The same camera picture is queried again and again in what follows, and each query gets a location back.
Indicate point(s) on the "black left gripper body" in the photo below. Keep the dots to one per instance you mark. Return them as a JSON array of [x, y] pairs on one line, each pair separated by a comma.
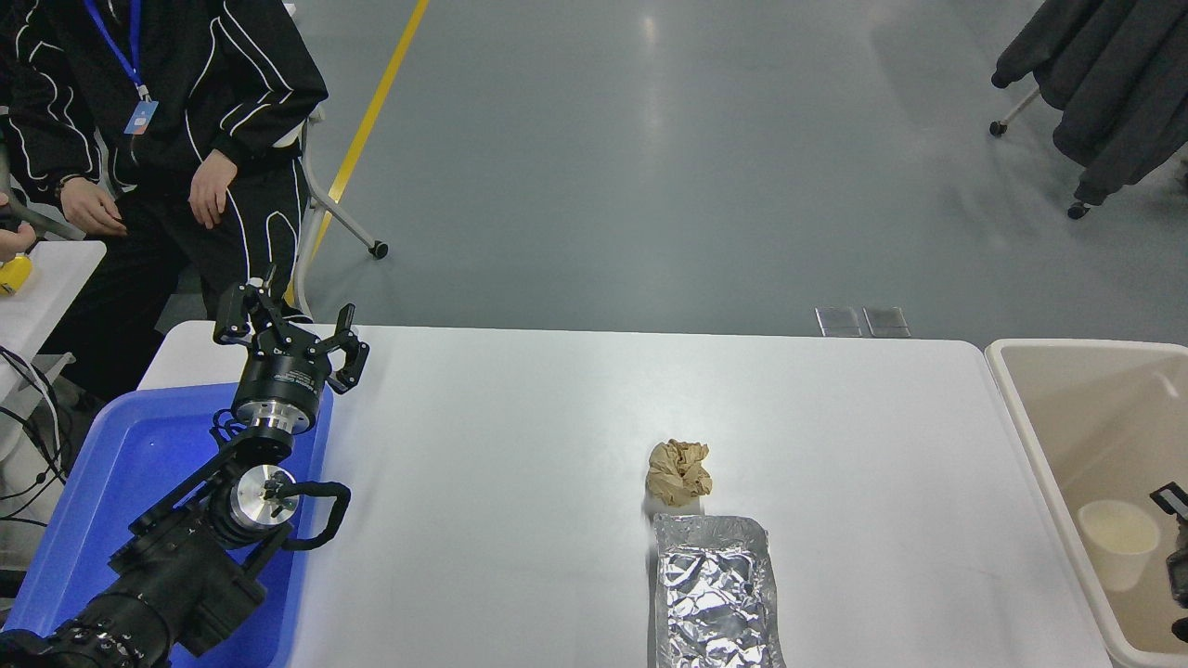
[[283, 385]]

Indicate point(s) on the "white paper cup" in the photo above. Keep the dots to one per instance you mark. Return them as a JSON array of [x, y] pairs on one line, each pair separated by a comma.
[[1118, 543]]

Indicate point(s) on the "crumpled tan paper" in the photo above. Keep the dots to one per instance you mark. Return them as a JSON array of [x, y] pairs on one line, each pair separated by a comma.
[[677, 473]]

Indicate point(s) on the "person's left hand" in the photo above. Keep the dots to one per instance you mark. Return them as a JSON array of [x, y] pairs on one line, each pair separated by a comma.
[[213, 186]]

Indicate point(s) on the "person's right hand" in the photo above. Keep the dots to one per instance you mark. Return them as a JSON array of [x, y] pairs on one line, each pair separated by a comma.
[[95, 210]]

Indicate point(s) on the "person's hand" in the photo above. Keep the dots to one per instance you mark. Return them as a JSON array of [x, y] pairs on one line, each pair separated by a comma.
[[14, 243]]

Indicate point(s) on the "large pale bin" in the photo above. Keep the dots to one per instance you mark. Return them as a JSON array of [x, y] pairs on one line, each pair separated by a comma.
[[1086, 417]]

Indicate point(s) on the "blue plastic tray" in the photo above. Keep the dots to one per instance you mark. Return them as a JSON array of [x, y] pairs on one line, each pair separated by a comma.
[[121, 464]]

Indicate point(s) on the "white side table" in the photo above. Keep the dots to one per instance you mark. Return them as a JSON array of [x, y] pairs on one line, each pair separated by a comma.
[[56, 278]]

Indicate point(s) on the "yellow object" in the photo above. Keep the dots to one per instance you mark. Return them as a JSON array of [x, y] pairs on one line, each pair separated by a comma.
[[13, 275]]

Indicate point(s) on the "person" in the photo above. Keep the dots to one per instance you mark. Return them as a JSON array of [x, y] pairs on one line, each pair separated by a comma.
[[186, 56]]

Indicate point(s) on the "metal floor plate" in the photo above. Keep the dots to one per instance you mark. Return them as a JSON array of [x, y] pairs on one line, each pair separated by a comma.
[[886, 321], [838, 321]]

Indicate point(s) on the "garment rack with casters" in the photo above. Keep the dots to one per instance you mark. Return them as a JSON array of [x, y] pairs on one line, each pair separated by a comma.
[[1013, 109]]

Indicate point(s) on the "silver foil tray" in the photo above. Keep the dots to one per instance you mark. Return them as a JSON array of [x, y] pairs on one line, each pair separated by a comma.
[[715, 594]]

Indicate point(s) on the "dark hanging coats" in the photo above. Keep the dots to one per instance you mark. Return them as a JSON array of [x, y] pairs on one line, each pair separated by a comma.
[[1114, 65]]

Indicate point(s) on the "white chair frame with casters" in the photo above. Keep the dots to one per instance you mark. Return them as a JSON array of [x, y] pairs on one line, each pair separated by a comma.
[[343, 218]]

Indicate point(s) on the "grey chair frame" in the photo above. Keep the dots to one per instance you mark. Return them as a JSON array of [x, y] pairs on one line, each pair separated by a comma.
[[56, 227]]

